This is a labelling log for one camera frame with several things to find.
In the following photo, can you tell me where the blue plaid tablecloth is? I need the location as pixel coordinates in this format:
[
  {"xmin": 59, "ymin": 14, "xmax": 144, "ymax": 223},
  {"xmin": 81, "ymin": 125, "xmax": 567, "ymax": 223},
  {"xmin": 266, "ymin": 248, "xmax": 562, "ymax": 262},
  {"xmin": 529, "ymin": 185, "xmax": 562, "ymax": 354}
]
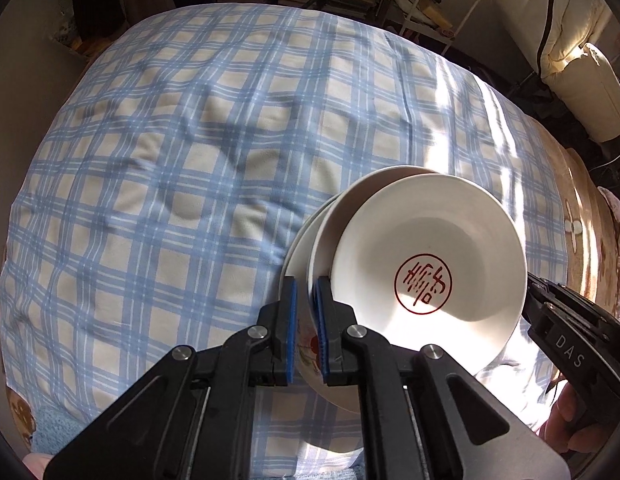
[{"xmin": 0, "ymin": 4, "xmax": 571, "ymax": 467}]

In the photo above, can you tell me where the large white cat print bowl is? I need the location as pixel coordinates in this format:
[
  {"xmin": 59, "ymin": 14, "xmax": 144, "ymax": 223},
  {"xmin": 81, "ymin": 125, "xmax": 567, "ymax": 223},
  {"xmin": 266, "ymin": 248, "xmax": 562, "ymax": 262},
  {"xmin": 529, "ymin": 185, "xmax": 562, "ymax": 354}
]
[{"xmin": 300, "ymin": 174, "xmax": 527, "ymax": 414}]

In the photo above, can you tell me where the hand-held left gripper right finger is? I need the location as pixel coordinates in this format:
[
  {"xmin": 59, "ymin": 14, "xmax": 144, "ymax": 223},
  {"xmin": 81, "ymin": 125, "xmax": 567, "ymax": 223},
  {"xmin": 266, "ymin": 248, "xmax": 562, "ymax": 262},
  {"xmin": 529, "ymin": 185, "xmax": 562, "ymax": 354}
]
[{"xmin": 313, "ymin": 275, "xmax": 566, "ymax": 480}]

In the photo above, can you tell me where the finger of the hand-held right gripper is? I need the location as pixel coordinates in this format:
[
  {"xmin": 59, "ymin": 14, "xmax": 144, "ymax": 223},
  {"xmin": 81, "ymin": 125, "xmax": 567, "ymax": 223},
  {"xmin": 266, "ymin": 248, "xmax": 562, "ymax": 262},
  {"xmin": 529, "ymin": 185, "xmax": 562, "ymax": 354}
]
[{"xmin": 521, "ymin": 271, "xmax": 620, "ymax": 334}]

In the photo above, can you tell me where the white cherry print plate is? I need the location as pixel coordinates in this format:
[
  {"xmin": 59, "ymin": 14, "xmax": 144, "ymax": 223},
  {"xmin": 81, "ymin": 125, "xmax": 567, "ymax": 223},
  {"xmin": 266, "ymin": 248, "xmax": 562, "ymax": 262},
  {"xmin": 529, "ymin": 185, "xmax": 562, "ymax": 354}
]
[
  {"xmin": 309, "ymin": 164, "xmax": 443, "ymax": 294},
  {"xmin": 282, "ymin": 194, "xmax": 341, "ymax": 287}
]

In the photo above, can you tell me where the white quilt with black trim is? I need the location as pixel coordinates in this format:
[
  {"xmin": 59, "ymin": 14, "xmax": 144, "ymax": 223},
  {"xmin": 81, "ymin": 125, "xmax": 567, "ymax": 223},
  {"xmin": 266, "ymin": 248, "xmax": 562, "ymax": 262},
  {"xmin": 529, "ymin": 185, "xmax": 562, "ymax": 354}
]
[{"xmin": 488, "ymin": 0, "xmax": 620, "ymax": 144}]

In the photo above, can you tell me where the white printed plastic bag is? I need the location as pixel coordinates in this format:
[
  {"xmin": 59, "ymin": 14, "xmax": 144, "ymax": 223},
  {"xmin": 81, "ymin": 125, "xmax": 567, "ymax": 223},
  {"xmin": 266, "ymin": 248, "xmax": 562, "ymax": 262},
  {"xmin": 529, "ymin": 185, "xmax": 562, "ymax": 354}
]
[{"xmin": 49, "ymin": 4, "xmax": 92, "ymax": 57}]

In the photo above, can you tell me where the white rolling cart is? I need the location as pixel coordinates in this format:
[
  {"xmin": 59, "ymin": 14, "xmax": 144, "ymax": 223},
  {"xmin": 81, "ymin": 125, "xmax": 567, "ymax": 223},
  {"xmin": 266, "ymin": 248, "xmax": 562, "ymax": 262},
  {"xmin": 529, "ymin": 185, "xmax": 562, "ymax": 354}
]
[{"xmin": 399, "ymin": 0, "xmax": 486, "ymax": 57}]

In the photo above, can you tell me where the person's right hand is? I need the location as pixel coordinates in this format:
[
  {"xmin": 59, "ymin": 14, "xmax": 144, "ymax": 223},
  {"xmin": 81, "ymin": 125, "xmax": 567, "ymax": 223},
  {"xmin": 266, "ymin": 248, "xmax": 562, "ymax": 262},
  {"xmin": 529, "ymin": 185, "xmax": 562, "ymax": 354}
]
[{"xmin": 546, "ymin": 388, "xmax": 611, "ymax": 457}]

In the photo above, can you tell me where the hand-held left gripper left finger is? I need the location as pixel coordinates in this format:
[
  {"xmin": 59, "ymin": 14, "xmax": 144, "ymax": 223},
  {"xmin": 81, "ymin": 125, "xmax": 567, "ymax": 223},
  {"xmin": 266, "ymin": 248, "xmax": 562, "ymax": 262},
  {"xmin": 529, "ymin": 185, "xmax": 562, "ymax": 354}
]
[{"xmin": 44, "ymin": 276, "xmax": 297, "ymax": 480}]

